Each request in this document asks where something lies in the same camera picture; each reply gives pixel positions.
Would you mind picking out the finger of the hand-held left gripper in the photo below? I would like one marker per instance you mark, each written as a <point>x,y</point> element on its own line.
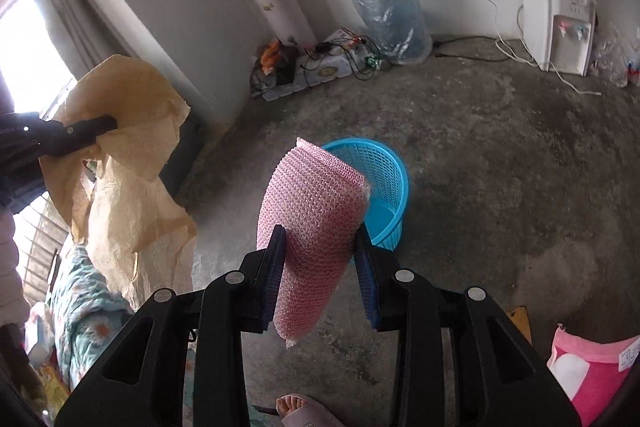
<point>90,129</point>

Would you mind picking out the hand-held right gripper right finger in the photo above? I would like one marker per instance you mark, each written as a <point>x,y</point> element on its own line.
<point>365,287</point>

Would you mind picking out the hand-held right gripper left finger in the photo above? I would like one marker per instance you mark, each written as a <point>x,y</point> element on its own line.
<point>276,277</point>

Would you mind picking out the tan wrapping paper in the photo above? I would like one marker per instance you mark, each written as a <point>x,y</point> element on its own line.
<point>130,107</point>

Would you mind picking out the pink bubble wrap sheet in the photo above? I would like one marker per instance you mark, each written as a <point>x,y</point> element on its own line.
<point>310,207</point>

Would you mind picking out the blue plastic basket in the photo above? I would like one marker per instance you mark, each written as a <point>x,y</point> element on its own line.
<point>390,187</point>

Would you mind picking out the window railing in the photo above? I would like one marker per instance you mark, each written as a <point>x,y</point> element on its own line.
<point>45,237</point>

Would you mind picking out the person's foot in slipper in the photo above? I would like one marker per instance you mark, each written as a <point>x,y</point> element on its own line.
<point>300,409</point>

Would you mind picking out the wooden board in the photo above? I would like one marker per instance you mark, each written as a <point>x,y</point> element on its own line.
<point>520,322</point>

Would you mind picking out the floral blanket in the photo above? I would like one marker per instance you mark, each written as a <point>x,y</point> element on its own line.
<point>85,307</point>

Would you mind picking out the orange snack bag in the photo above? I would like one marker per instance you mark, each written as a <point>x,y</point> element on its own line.
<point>270,52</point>

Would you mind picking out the black bag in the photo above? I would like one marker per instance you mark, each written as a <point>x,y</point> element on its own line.
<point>285,67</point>

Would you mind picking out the flat white cardboard box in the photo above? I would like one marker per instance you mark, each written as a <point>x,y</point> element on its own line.
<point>325,69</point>

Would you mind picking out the small green gadget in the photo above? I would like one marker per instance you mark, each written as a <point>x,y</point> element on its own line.
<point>376,63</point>

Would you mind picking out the black power adapter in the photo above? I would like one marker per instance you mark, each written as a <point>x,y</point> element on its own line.
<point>323,48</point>

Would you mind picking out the empty plastic-wrapped water jug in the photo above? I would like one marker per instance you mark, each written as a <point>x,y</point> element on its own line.
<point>390,17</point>

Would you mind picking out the white water dispenser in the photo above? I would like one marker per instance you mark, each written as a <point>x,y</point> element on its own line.
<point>537,22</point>

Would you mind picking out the clear plastic bag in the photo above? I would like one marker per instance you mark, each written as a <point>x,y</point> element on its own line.
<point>612,57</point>

